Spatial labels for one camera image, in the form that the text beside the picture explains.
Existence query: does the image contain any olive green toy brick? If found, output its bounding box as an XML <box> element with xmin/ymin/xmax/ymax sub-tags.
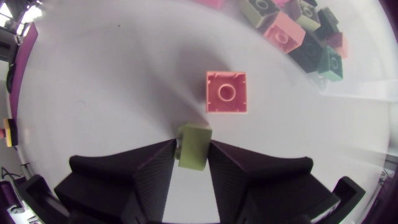
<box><xmin>239</xmin><ymin>0</ymin><xmax>281</xmax><ymax>29</ymax></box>
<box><xmin>290</xmin><ymin>0</ymin><xmax>322</xmax><ymax>32</ymax></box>

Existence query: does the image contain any yellow emergency stop button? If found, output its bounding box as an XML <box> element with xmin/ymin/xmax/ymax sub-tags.
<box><xmin>0</xmin><ymin>118</ymin><xmax>19</xmax><ymax>148</ymax></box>

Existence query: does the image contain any lime green toy brick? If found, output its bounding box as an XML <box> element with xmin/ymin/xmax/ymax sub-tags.
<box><xmin>174</xmin><ymin>122</ymin><xmax>213</xmax><ymax>172</ymax></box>

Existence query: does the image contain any pink toy brick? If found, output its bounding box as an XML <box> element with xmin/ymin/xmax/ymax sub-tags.
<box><xmin>205</xmin><ymin>70</ymin><xmax>249</xmax><ymax>114</ymax></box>
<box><xmin>325</xmin><ymin>32</ymin><xmax>349</xmax><ymax>59</ymax></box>
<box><xmin>194</xmin><ymin>0</ymin><xmax>226</xmax><ymax>10</ymax></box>
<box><xmin>263</xmin><ymin>11</ymin><xmax>307</xmax><ymax>55</ymax></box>

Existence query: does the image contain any dark green toy brick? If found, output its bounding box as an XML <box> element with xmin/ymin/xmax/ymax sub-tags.
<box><xmin>314</xmin><ymin>6</ymin><xmax>340</xmax><ymax>41</ymax></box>
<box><xmin>287</xmin><ymin>30</ymin><xmax>327</xmax><ymax>74</ymax></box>

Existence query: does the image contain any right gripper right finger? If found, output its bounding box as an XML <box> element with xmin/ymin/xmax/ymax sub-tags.
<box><xmin>207</xmin><ymin>140</ymin><xmax>340</xmax><ymax>224</ymax></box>

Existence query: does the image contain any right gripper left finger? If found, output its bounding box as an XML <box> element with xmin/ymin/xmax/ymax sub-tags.
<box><xmin>54</xmin><ymin>138</ymin><xmax>178</xmax><ymax>224</ymax></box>

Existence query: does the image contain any clear plastic container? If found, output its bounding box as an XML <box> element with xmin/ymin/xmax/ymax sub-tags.
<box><xmin>192</xmin><ymin>0</ymin><xmax>398</xmax><ymax>102</ymax></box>

